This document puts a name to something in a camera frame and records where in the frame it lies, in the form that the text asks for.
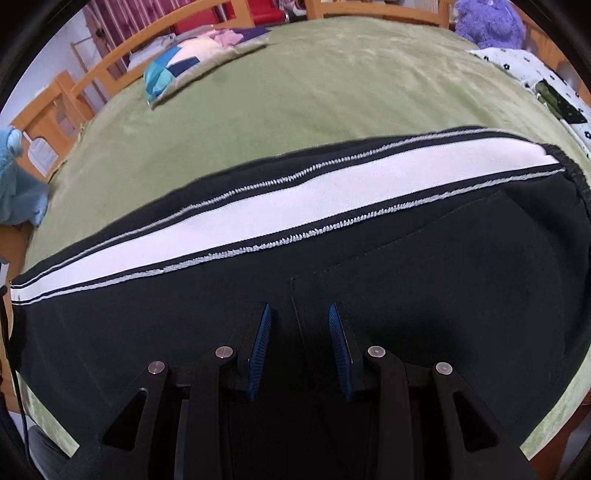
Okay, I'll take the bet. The purple plush toy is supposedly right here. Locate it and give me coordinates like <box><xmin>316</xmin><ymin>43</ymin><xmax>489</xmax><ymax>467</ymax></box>
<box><xmin>455</xmin><ymin>0</ymin><xmax>526</xmax><ymax>49</ymax></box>

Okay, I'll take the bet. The left red chair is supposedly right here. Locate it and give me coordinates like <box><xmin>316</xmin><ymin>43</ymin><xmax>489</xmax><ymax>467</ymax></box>
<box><xmin>171</xmin><ymin>3</ymin><xmax>235</xmax><ymax>35</ymax></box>

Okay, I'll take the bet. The light blue plush blanket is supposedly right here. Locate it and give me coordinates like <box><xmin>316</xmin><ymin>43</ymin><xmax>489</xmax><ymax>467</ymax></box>
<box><xmin>1</xmin><ymin>126</ymin><xmax>49</xmax><ymax>227</ymax></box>

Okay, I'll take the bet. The right red chair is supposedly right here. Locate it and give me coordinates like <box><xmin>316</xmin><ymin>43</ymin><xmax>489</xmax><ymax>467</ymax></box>
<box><xmin>247</xmin><ymin>0</ymin><xmax>288</xmax><ymax>26</ymax></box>

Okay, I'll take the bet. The white black-flower pillow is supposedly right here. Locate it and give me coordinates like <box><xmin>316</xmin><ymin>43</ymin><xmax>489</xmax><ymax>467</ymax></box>
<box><xmin>469</xmin><ymin>48</ymin><xmax>590</xmax><ymax>159</ymax></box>

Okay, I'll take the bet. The wooden bed frame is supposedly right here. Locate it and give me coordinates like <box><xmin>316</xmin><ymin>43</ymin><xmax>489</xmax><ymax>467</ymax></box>
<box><xmin>1</xmin><ymin>1</ymin><xmax>590</xmax><ymax>479</ymax></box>

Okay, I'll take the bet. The black pants white side stripe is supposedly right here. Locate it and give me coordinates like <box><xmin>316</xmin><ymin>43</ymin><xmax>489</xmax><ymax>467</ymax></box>
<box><xmin>7</xmin><ymin>127</ymin><xmax>590</xmax><ymax>479</ymax></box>

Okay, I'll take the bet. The maroon striped curtain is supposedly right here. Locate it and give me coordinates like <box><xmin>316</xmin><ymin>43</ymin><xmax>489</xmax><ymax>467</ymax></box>
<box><xmin>87</xmin><ymin>0</ymin><xmax>191</xmax><ymax>46</ymax></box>

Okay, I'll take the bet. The colourful geometric pillow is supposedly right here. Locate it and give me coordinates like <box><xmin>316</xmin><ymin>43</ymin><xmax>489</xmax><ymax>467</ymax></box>
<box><xmin>143</xmin><ymin>27</ymin><xmax>270</xmax><ymax>108</ymax></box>

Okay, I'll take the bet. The red chair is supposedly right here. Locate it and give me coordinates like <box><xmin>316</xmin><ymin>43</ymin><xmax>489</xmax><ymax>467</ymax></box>
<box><xmin>171</xmin><ymin>3</ymin><xmax>235</xmax><ymax>35</ymax></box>
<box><xmin>247</xmin><ymin>0</ymin><xmax>288</xmax><ymax>26</ymax></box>

